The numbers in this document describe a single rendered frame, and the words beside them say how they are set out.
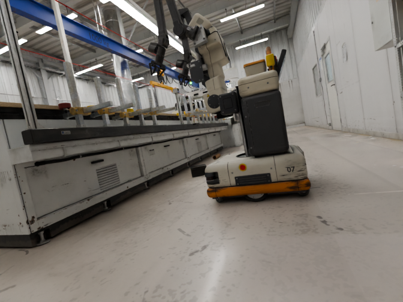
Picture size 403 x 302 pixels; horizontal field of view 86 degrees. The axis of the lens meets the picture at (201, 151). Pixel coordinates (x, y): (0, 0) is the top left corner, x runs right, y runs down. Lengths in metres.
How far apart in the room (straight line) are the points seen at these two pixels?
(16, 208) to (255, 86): 1.63
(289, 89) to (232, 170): 11.09
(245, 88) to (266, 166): 0.51
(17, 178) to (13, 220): 0.27
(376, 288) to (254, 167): 0.85
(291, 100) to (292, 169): 10.98
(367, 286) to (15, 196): 1.72
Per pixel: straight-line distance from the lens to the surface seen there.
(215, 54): 1.76
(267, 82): 1.46
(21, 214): 1.73
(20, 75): 1.59
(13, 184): 1.71
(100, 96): 1.94
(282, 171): 1.43
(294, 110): 12.33
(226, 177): 1.48
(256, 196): 1.49
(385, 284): 0.87
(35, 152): 1.53
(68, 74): 1.80
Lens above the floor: 0.50
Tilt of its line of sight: 4 degrees down
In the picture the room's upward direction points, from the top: 11 degrees counter-clockwise
